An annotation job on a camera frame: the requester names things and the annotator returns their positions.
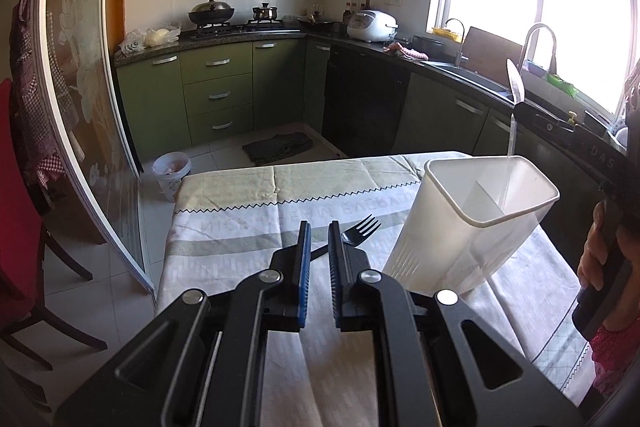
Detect white trash bin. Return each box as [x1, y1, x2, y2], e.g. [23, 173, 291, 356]
[152, 152, 192, 202]

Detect green plastic item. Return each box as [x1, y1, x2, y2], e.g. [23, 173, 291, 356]
[545, 73, 578, 96]

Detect black fork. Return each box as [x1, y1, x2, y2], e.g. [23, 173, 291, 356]
[307, 214, 382, 260]

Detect red wooden chair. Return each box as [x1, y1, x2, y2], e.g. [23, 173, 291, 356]
[0, 77, 108, 370]

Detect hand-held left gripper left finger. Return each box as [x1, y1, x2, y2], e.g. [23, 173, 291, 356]
[54, 221, 313, 427]

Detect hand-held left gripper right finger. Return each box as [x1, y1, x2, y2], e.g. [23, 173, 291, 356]
[327, 221, 586, 427]

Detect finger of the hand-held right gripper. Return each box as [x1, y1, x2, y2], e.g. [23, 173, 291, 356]
[514, 102, 577, 136]

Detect white plastic utensil holder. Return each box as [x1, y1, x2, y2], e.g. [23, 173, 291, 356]
[382, 155, 561, 295]

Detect black wok with lid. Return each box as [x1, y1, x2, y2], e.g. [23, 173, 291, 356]
[188, 0, 236, 28]

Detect black cooking pot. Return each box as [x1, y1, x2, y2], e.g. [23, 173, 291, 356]
[412, 35, 445, 55]

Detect white rice cooker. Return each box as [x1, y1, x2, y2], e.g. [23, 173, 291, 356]
[346, 10, 400, 44]

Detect brown cutting board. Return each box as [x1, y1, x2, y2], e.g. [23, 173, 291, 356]
[462, 27, 526, 82]

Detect steel kitchen sink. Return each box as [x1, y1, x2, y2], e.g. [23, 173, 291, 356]
[425, 59, 511, 92]

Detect dark floor mat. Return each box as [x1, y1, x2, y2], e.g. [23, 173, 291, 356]
[242, 132, 314, 166]

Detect black frying pan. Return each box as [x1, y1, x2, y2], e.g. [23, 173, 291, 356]
[298, 14, 336, 32]

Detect white plastic spoon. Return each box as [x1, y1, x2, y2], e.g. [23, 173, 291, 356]
[500, 58, 526, 210]

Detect black gas stove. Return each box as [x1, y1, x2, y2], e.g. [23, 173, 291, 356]
[190, 21, 286, 38]

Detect plastic bags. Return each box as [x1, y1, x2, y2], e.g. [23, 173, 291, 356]
[120, 23, 182, 55]

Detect pink dish cloth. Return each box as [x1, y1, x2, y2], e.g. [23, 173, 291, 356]
[384, 42, 430, 60]

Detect striped pale tablecloth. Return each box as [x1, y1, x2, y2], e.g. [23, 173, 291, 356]
[155, 151, 601, 427]

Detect person's right forearm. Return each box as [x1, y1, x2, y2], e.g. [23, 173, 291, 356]
[590, 322, 640, 403]

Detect green base cabinet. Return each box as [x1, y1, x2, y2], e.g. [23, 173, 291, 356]
[115, 38, 306, 158]

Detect person's right hand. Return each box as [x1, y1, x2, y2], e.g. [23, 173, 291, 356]
[576, 202, 640, 328]

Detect checked hanging cloth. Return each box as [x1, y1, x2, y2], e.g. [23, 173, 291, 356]
[7, 0, 68, 188]

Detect kitchen window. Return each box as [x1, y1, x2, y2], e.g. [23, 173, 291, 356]
[427, 0, 636, 118]

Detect large steel faucet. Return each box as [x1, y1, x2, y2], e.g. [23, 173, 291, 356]
[517, 23, 558, 75]

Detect floral glass sliding door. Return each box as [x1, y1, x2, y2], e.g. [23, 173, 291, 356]
[37, 0, 156, 293]

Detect dark sauce bottles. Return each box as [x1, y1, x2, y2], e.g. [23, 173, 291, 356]
[342, 0, 373, 22]

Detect small black pot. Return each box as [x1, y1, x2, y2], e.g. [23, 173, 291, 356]
[252, 2, 280, 24]

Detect dark sink cabinet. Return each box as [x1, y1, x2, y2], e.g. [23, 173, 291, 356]
[392, 72, 621, 258]

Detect white dishes in rack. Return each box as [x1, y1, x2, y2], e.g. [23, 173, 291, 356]
[607, 122, 631, 152]

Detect small steel faucet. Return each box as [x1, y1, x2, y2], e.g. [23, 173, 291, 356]
[444, 18, 468, 68]

